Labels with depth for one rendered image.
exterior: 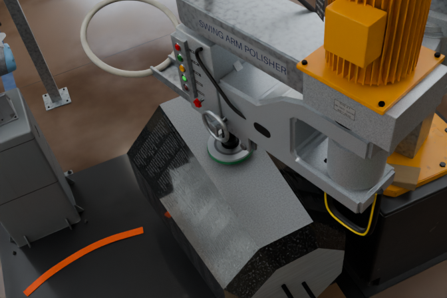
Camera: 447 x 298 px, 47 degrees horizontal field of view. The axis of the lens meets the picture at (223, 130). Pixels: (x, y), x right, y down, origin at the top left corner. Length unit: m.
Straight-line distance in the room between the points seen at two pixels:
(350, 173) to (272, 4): 0.59
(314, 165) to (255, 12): 0.55
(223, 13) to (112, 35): 3.15
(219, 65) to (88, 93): 2.46
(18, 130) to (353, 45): 2.00
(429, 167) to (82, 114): 2.60
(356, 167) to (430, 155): 0.93
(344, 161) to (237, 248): 0.73
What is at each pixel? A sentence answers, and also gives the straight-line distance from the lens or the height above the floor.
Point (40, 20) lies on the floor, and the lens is 5.27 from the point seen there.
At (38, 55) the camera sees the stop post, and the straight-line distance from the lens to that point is 3.97.
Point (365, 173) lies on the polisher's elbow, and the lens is 1.65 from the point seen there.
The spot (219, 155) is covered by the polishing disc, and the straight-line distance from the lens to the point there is 2.30.
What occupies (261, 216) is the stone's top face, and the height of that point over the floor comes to 0.85.
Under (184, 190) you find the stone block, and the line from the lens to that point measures 2.41.
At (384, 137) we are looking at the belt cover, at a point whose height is 1.64.
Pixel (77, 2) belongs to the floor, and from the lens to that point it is 5.37.
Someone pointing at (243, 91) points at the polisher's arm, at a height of 1.41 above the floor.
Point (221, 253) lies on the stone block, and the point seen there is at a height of 0.73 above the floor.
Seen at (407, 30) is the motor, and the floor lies 1.90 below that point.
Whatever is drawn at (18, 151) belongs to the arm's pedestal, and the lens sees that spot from 2.87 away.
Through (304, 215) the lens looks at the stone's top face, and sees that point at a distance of 2.16.
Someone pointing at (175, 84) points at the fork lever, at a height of 1.14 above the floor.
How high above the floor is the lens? 2.65
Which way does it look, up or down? 47 degrees down
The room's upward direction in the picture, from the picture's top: 8 degrees counter-clockwise
